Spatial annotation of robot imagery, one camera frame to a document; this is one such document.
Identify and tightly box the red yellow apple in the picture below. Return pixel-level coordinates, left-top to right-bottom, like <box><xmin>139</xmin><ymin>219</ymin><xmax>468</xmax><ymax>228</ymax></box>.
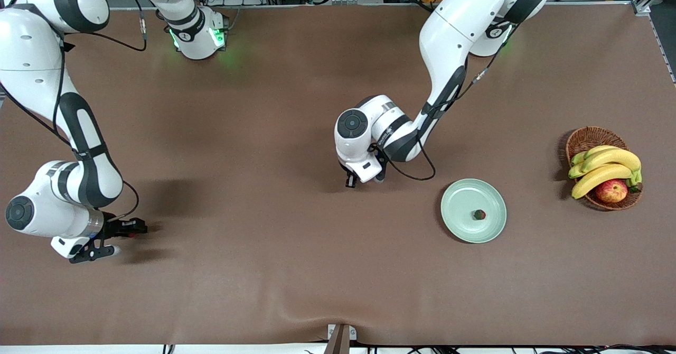
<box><xmin>595</xmin><ymin>179</ymin><xmax>629</xmax><ymax>204</ymax></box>

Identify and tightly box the brown wicker basket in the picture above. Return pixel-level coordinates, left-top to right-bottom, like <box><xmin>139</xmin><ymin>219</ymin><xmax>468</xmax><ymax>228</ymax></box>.
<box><xmin>565</xmin><ymin>126</ymin><xmax>643</xmax><ymax>211</ymax></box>

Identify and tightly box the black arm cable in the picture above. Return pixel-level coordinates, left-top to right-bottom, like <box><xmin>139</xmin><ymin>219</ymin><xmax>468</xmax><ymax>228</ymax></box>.
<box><xmin>370</xmin><ymin>21</ymin><xmax>510</xmax><ymax>182</ymax></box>
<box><xmin>0</xmin><ymin>0</ymin><xmax>148</xmax><ymax>222</ymax></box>

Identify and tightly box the brown table cover mat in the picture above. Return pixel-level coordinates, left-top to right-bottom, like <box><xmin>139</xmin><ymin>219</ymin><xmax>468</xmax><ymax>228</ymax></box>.
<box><xmin>0</xmin><ymin>3</ymin><xmax>676</xmax><ymax>347</ymax></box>

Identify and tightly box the grey metal table bracket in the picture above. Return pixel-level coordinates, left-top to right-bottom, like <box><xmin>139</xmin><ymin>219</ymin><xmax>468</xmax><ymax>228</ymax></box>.
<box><xmin>327</xmin><ymin>323</ymin><xmax>358</xmax><ymax>354</ymax></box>

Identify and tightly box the pale green round plate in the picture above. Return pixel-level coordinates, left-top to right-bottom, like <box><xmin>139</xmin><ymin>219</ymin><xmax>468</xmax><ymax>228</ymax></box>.
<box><xmin>440</xmin><ymin>178</ymin><xmax>508</xmax><ymax>244</ymax></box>

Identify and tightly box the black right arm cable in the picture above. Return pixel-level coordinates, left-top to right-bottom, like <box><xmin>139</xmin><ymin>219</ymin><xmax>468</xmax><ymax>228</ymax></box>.
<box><xmin>0</xmin><ymin>0</ymin><xmax>148</xmax><ymax>222</ymax></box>

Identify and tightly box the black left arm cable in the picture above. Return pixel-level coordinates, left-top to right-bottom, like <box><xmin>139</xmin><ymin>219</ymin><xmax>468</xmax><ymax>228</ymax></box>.
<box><xmin>370</xmin><ymin>21</ymin><xmax>510</xmax><ymax>182</ymax></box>

